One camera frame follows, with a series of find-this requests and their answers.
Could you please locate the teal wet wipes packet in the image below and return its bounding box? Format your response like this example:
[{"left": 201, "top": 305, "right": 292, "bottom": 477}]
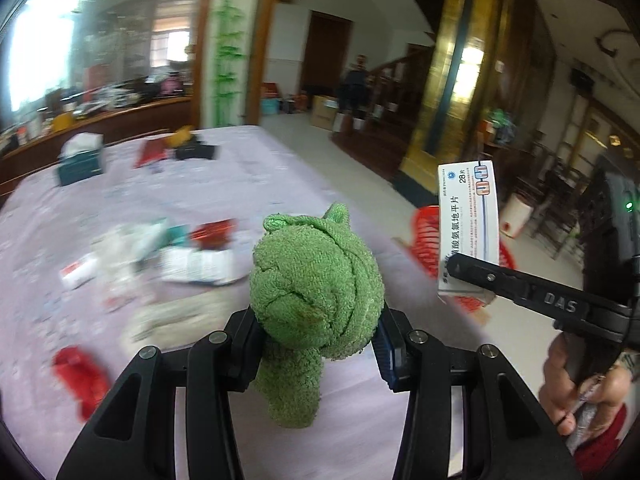
[{"left": 164, "top": 224, "right": 190, "bottom": 249}]

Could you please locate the red plastic basket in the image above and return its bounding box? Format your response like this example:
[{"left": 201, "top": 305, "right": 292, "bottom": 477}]
[{"left": 407, "top": 205, "right": 518, "bottom": 317}]

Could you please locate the wooden chair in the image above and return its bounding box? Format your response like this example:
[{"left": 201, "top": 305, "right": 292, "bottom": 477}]
[{"left": 515, "top": 140, "right": 601, "bottom": 262}]

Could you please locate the green towel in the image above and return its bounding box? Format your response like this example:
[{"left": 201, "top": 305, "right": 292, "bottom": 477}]
[{"left": 248, "top": 202, "right": 386, "bottom": 429}]

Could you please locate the golden pillar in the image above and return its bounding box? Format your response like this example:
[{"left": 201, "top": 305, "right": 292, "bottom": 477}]
[{"left": 399, "top": 0, "right": 517, "bottom": 197}]

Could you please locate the black box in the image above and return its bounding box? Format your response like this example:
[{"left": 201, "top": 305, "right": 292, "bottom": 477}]
[{"left": 174, "top": 142, "right": 220, "bottom": 162}]

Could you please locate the white medicine box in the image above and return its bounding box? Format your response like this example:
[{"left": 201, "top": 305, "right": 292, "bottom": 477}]
[{"left": 436, "top": 161, "right": 501, "bottom": 306}]

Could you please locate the person's right hand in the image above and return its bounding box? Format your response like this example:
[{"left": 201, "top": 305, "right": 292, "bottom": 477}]
[{"left": 539, "top": 332, "right": 640, "bottom": 436}]

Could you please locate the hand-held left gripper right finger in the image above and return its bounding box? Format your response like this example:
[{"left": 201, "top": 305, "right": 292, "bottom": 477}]
[{"left": 372, "top": 310, "right": 583, "bottom": 480}]

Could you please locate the beige cloth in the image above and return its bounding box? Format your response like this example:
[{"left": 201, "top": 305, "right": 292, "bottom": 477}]
[{"left": 122, "top": 291, "right": 237, "bottom": 347}]

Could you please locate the white crumpled wrapper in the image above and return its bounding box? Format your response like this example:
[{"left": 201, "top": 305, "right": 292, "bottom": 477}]
[{"left": 94, "top": 219, "right": 168, "bottom": 307}]

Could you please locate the red flat packet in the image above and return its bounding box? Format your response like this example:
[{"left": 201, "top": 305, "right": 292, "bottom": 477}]
[{"left": 134, "top": 138, "right": 169, "bottom": 169}]

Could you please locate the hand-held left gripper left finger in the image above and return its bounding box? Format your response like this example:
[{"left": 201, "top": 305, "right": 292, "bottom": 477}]
[{"left": 55, "top": 307, "right": 261, "bottom": 480}]

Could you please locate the wooden door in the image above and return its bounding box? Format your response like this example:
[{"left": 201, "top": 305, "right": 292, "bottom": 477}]
[{"left": 299, "top": 11, "right": 352, "bottom": 90}]

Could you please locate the teal tissue box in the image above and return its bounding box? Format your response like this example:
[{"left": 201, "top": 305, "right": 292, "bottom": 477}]
[{"left": 56, "top": 133, "right": 106, "bottom": 187}]

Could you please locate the purple floral tablecloth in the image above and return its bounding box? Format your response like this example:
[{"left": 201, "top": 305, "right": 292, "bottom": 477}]
[{"left": 0, "top": 126, "right": 453, "bottom": 480}]

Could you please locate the person's right forearm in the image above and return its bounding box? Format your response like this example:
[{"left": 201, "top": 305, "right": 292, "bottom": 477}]
[{"left": 570, "top": 405, "right": 635, "bottom": 477}]

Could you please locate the wooden staircase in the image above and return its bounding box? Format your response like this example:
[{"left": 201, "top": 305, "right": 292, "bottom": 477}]
[{"left": 330, "top": 44, "right": 437, "bottom": 163}]

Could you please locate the small white red box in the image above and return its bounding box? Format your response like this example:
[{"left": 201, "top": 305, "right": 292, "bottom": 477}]
[{"left": 59, "top": 254, "right": 99, "bottom": 291}]

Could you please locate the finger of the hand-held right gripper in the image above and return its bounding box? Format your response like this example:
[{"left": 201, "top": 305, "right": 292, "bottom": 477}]
[{"left": 446, "top": 252, "right": 635, "bottom": 347}]

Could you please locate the green bamboo wall decal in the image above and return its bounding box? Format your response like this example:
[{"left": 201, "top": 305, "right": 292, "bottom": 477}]
[{"left": 212, "top": 0, "right": 242, "bottom": 129}]

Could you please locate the red crumpled wrapper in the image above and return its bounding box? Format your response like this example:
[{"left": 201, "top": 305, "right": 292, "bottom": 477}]
[{"left": 52, "top": 346, "right": 112, "bottom": 422}]

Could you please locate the red foil wrapper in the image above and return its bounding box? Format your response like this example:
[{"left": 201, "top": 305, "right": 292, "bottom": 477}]
[{"left": 190, "top": 219, "right": 237, "bottom": 252}]

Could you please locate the cardboard box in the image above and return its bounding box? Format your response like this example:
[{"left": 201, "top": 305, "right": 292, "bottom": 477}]
[{"left": 310, "top": 95, "right": 339, "bottom": 132}]

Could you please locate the wooden sideboard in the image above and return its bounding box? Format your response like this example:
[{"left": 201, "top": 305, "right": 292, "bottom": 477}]
[{"left": 0, "top": 94, "right": 197, "bottom": 197}]

